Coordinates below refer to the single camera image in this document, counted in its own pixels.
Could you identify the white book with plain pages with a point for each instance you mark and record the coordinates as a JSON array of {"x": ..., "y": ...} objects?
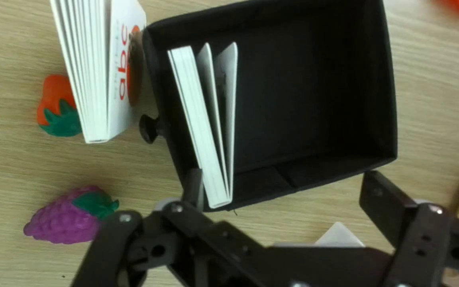
[{"x": 203, "y": 131}]

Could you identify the purple toy grapes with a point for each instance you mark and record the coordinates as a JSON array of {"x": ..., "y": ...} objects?
[{"x": 62, "y": 219}]

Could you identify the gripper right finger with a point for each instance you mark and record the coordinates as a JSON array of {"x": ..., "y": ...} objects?
[{"x": 424, "y": 239}]

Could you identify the toy strawberry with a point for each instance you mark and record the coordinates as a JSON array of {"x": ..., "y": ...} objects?
[{"x": 54, "y": 103}]

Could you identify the black box bookcase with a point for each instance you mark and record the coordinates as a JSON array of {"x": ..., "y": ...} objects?
[{"x": 301, "y": 103}]

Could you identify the white book with red letters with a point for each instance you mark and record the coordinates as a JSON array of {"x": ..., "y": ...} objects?
[{"x": 94, "y": 71}]

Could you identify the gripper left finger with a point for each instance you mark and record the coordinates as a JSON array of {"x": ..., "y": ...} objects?
[{"x": 197, "y": 239}]

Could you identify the black bookcase knob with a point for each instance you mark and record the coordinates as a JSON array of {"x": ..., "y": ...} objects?
[{"x": 148, "y": 128}]

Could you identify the white triangular piece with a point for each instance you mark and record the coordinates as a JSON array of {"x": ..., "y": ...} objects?
[{"x": 338, "y": 238}]

